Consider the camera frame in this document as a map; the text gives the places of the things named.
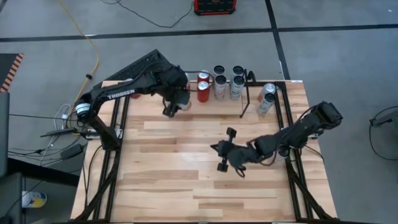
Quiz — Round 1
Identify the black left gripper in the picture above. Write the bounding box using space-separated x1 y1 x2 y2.
161 65 191 118

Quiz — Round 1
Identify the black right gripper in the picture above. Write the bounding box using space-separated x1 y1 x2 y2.
210 126 249 173

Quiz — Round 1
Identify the Celsius Arctic Vibe can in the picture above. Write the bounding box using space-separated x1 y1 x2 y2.
231 65 245 78
256 92 277 116
229 75 246 100

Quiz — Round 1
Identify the black power adapter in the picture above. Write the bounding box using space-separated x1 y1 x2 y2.
60 143 84 161

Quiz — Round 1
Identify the red black equipment case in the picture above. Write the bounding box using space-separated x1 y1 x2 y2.
193 0 238 16

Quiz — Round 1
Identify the white yellow canister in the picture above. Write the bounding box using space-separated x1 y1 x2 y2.
21 190 48 208

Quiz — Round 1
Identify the grey stand foot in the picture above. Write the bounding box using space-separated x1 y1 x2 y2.
369 110 398 128

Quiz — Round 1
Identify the black mat orange striped edge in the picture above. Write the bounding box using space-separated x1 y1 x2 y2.
0 52 25 93

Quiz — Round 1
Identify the grey metal cabinet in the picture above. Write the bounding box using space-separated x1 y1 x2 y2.
0 91 25 224

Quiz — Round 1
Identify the wooden shelf with black frame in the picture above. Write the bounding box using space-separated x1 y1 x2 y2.
162 68 257 119

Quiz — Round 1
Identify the yellow cable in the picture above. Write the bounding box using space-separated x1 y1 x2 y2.
55 0 100 108

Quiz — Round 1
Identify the black aluminium table frame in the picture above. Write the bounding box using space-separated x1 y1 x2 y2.
74 81 336 223

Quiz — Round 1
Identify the black looped floor cable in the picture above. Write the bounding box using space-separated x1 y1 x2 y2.
369 105 398 162

